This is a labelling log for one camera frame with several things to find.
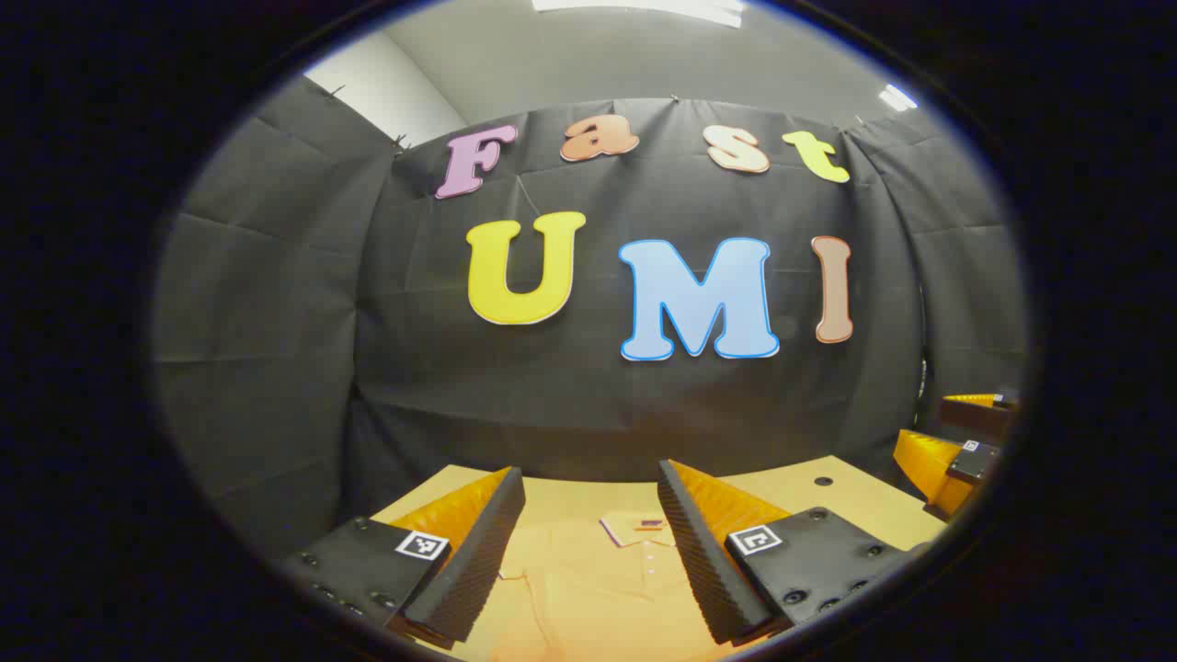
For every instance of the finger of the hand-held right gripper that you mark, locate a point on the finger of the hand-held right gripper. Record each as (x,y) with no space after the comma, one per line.
(975,418)
(924,464)

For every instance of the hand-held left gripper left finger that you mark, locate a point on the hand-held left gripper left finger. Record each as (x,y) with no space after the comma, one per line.
(478,561)

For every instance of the small ceiling light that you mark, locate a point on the small ceiling light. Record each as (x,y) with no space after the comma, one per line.
(897,97)

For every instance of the orange T-shirt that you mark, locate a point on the orange T-shirt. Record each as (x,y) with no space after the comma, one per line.
(588,588)

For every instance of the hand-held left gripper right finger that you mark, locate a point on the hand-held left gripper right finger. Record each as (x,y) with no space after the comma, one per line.
(699,570)

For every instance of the black backdrop cloth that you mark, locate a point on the black backdrop cloth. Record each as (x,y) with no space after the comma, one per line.
(552,395)

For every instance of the long ceiling light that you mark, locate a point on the long ceiling light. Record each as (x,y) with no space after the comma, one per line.
(644,7)

